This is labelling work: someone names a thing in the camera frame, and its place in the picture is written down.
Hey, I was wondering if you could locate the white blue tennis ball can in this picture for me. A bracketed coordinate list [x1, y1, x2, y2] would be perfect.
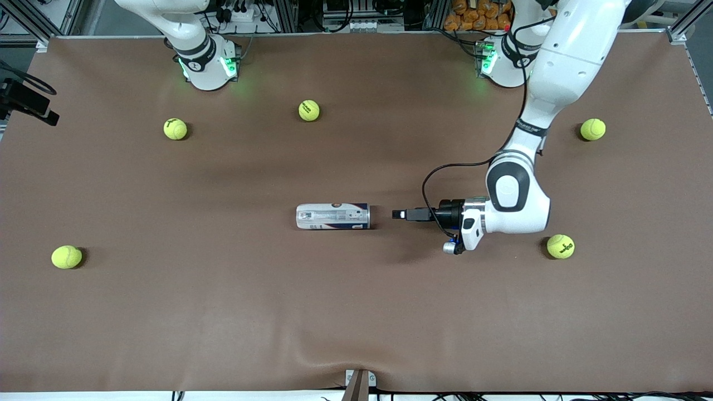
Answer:
[296, 203, 371, 230]

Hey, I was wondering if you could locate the white power strip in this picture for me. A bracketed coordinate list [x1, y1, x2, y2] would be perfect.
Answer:
[220, 4, 256, 23]

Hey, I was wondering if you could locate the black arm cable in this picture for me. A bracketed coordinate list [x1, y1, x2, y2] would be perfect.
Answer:
[421, 14, 558, 239]
[0, 58, 57, 94]

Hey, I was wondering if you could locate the white terminal strip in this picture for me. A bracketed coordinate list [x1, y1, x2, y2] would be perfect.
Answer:
[322, 19, 406, 33]

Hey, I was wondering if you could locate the orange snack bag pile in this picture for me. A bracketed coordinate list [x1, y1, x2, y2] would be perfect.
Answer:
[444, 0, 513, 31]

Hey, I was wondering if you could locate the brown table mat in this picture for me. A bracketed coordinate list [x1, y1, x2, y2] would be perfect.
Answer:
[0, 31, 713, 393]

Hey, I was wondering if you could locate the aluminium frame post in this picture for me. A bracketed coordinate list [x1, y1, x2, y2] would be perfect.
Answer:
[8, 0, 63, 52]
[666, 0, 713, 45]
[276, 0, 299, 33]
[424, 0, 449, 30]

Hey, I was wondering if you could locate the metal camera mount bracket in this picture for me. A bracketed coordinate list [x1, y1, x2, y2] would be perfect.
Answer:
[343, 369, 378, 401]

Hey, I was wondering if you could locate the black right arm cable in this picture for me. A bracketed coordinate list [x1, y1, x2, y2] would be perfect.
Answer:
[0, 58, 57, 94]

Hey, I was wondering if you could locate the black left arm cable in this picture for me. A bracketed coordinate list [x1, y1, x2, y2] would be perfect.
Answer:
[421, 14, 558, 239]

